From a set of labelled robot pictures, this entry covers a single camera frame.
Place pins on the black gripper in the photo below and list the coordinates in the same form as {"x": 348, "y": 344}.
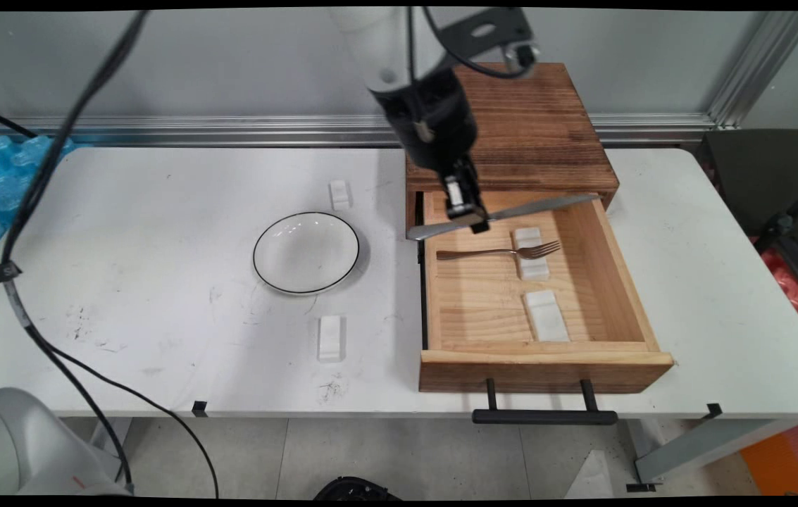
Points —
{"x": 434, "y": 120}

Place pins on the silver fork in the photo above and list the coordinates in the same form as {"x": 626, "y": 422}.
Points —
{"x": 497, "y": 251}

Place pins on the silver table knife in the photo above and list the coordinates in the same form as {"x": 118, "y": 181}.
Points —
{"x": 546, "y": 204}

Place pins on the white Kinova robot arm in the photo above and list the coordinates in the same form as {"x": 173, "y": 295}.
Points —
{"x": 18, "y": 443}

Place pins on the dark wooden drawer cabinet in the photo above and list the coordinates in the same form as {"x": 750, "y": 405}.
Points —
{"x": 532, "y": 127}

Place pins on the light wooden drawer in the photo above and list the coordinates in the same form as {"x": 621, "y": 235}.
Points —
{"x": 483, "y": 303}

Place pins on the small white cutlery rest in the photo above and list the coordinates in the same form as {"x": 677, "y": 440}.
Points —
{"x": 339, "y": 194}

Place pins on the white bowl with black rim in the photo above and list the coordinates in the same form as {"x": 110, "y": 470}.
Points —
{"x": 306, "y": 253}

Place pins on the black round floor object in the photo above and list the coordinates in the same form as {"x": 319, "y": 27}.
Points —
{"x": 356, "y": 489}

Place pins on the small black table clip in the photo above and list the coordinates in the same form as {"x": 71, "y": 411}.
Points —
{"x": 713, "y": 410}
{"x": 198, "y": 407}

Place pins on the red bag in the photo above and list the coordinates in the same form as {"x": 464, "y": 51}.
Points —
{"x": 789, "y": 282}

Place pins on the grey table leg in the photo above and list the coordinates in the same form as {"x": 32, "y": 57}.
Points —
{"x": 701, "y": 443}

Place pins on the orange box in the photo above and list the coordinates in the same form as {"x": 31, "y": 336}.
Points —
{"x": 789, "y": 458}

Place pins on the blue bubble wrap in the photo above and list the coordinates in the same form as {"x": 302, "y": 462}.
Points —
{"x": 8, "y": 176}

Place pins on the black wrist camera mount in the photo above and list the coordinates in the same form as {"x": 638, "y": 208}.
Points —
{"x": 487, "y": 32}

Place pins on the horizontal aluminium frame rail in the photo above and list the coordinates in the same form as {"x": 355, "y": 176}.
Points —
{"x": 229, "y": 130}

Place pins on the slanted aluminium frame post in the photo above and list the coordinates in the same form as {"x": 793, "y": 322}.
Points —
{"x": 758, "y": 67}

